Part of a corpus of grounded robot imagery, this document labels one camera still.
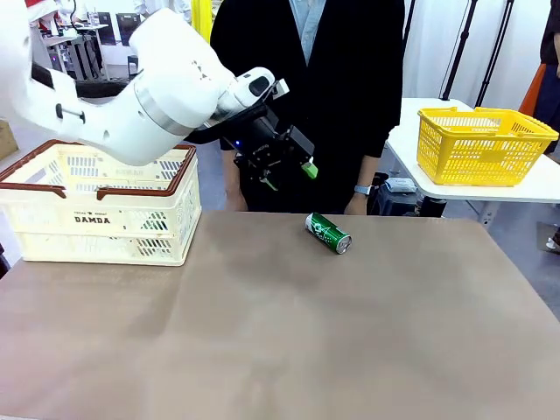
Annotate cream shopping basket brown rim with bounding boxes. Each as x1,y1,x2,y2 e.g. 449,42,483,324
0,138,203,267

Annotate white work desk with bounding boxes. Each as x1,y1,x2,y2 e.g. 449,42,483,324
31,23,111,83

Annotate yellow hanging cloth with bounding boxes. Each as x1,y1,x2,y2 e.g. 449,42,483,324
192,0,225,44

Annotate person with blue apron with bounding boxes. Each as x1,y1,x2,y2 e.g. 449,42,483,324
132,0,194,23

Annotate person right hand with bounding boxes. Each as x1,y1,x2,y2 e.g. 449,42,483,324
226,191,249,214

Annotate person in dark clothes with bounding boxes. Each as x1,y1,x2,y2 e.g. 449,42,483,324
534,0,560,129

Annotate person left forearm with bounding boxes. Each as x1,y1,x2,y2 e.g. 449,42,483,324
360,151,387,189

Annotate white side table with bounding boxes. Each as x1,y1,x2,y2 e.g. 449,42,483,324
383,96,560,228

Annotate black bag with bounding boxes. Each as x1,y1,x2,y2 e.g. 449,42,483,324
370,171,391,199

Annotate person torso black cardigan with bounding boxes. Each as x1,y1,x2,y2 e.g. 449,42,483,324
209,0,406,215

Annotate dark grey stool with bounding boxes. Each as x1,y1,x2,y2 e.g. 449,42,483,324
375,185,422,218

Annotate brown cardboard box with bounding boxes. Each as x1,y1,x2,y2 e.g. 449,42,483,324
0,119,19,162

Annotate wet wipes pack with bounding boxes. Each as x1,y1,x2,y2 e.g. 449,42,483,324
386,176,417,194

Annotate person left hand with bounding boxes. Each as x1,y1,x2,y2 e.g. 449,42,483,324
344,192,372,216

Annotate green drink can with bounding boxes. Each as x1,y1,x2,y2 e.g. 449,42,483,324
304,211,353,256

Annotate yellow plastic basket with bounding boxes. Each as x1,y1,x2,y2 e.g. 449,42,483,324
416,107,560,187

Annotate person right forearm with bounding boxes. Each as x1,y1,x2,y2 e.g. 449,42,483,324
221,148,242,198

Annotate person in grey trousers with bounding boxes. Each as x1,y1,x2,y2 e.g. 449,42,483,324
24,0,59,28

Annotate dark poster board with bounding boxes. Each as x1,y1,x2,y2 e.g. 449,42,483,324
115,12,142,46
96,11,117,46

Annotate thin black tripod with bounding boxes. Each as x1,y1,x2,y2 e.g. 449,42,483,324
402,0,417,44

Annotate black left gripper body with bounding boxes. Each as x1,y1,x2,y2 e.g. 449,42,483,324
221,108,304,171

